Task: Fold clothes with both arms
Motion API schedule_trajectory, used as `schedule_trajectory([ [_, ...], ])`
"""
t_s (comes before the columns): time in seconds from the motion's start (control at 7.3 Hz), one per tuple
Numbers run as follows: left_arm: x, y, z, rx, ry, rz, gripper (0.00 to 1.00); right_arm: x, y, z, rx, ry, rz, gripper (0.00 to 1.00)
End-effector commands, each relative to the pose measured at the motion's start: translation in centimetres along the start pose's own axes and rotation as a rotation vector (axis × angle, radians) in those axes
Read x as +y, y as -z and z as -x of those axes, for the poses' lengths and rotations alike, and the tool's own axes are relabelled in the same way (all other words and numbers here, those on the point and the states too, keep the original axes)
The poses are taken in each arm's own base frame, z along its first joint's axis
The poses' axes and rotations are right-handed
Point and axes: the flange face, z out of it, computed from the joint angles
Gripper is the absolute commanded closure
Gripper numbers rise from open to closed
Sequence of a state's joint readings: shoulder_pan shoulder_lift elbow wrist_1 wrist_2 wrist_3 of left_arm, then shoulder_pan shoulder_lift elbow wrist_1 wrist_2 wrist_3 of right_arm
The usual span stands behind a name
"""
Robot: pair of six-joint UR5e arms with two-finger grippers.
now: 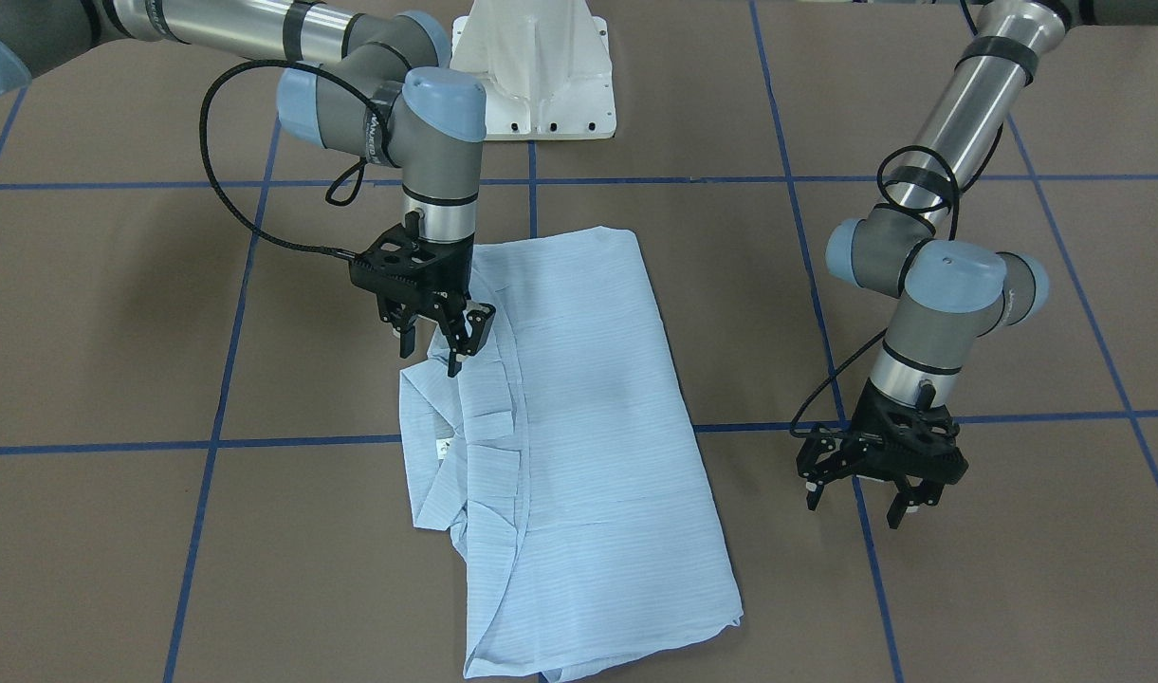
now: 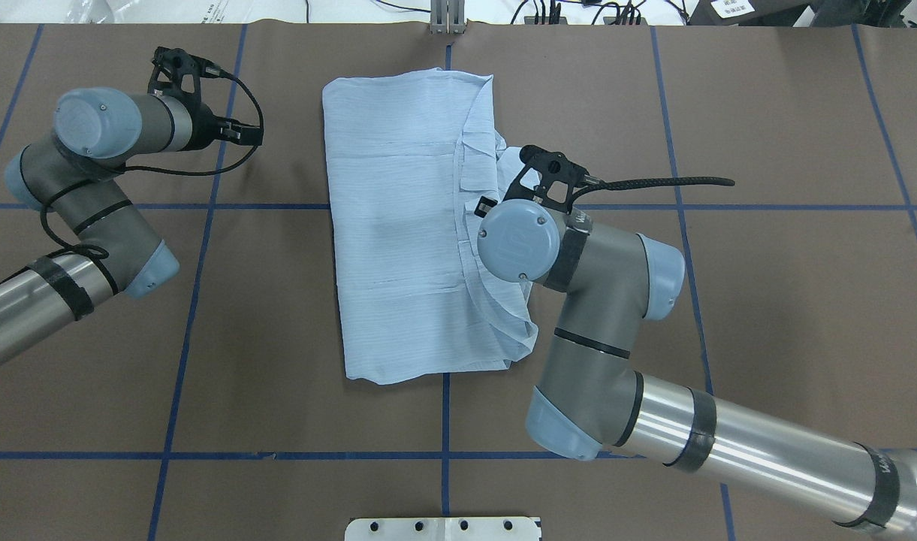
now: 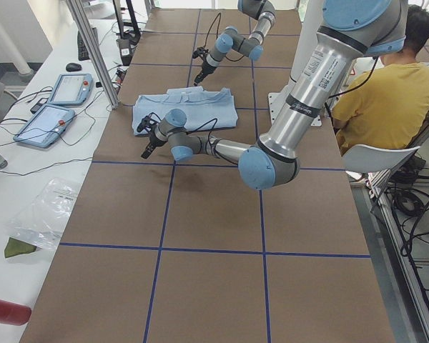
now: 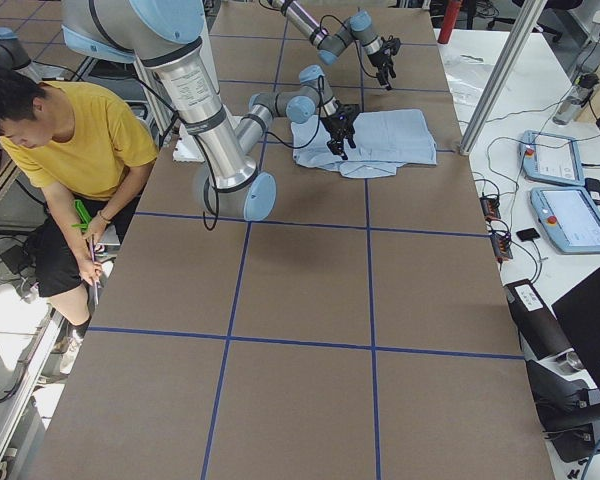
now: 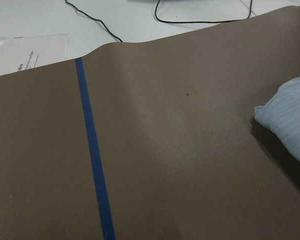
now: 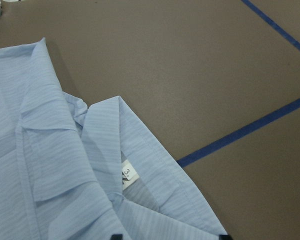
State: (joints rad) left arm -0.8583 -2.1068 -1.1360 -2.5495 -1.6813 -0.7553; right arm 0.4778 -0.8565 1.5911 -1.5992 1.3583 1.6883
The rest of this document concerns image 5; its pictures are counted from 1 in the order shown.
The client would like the black table cable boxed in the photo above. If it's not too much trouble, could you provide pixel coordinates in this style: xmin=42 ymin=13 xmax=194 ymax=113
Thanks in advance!
xmin=64 ymin=0 xmax=123 ymax=43
xmin=154 ymin=0 xmax=254 ymax=25

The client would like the clear plastic bag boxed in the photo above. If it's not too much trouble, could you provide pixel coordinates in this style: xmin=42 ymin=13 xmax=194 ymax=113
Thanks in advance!
xmin=0 ymin=34 xmax=70 ymax=76

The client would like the light blue button-up shirt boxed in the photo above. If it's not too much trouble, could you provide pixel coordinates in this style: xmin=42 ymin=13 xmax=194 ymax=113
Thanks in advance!
xmin=254 ymin=77 xmax=300 ymax=162

